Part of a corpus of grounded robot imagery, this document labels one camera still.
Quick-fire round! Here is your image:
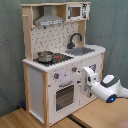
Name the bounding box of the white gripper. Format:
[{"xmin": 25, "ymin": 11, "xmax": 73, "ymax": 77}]
[{"xmin": 78, "ymin": 67, "xmax": 99, "ymax": 98}]

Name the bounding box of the red stove knob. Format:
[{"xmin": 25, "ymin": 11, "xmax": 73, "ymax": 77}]
[
  {"xmin": 54, "ymin": 73, "xmax": 60, "ymax": 79},
  {"xmin": 71, "ymin": 66, "xmax": 79, "ymax": 73}
]

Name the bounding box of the white microwave door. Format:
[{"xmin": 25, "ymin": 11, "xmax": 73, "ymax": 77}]
[{"xmin": 66, "ymin": 3, "xmax": 90, "ymax": 21}]

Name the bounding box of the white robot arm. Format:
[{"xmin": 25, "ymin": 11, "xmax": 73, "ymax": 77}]
[{"xmin": 78, "ymin": 67, "xmax": 128, "ymax": 103}]

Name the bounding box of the wooden toy kitchen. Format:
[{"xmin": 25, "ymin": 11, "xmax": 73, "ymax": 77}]
[{"xmin": 22, "ymin": 2, "xmax": 105, "ymax": 128}]

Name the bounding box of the white dishwasher door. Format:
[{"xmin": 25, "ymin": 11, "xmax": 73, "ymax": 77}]
[{"xmin": 77, "ymin": 55, "xmax": 103, "ymax": 108}]

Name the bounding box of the grey toy sink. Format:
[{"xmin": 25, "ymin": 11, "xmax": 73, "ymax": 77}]
[{"xmin": 66, "ymin": 47, "xmax": 94, "ymax": 56}]

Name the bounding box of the white oven door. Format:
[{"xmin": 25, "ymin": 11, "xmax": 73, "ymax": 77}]
[{"xmin": 49, "ymin": 76, "xmax": 79, "ymax": 125}]

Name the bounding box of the black toy stovetop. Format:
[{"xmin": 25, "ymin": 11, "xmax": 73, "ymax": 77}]
[{"xmin": 35, "ymin": 53, "xmax": 71, "ymax": 66}]

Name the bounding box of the black toy faucet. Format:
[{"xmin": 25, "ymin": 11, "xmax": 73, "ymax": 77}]
[{"xmin": 66, "ymin": 32, "xmax": 83, "ymax": 50}]

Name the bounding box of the silver toy pot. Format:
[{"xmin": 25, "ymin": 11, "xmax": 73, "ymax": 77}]
[{"xmin": 38, "ymin": 51, "xmax": 53, "ymax": 62}]

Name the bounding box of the grey range hood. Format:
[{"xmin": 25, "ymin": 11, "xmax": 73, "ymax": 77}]
[{"xmin": 35, "ymin": 5, "xmax": 64, "ymax": 27}]

